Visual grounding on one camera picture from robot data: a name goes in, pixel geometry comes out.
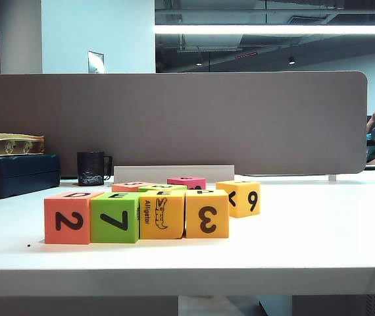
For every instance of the yellow block with Alligator print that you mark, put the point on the yellow block with Alligator print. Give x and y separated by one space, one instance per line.
174 227

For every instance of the yellow block with number 3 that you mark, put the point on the yellow block with number 3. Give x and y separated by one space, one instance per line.
192 230

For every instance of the green block with number 7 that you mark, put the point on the green block with number 7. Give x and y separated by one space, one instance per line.
97 233

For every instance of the orange block with Queen print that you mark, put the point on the orange block with Queen print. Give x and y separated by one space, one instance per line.
51 204

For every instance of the green block with letter D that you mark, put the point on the green block with letter D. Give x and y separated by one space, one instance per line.
174 187

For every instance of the orange block with letter Y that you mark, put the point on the orange block with letter Y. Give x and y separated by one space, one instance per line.
125 187

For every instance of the pink block with number 4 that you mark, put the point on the pink block with number 4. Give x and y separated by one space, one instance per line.
184 180

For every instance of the brown-grey desk divider panel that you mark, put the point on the brown-grey desk divider panel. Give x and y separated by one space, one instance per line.
174 131

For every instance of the yellow block with Y and 6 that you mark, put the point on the yellow block with Y and 6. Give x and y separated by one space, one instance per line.
240 197

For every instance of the black mug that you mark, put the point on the black mug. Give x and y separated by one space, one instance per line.
90 168

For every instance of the red LED ceiling sign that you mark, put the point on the red LED ceiling sign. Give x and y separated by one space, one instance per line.
246 55

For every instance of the ceiling spot lamp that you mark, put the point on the ceiling spot lamp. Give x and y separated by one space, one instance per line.
291 61

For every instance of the ceiling light strip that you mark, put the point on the ceiling light strip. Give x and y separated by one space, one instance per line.
273 29

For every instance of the navy blue case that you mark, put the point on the navy blue case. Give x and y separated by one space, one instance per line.
16 177

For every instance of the cream ornate box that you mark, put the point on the cream ornate box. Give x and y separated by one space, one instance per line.
10 145

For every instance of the wall sign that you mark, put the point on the wall sign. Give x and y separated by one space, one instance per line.
96 62

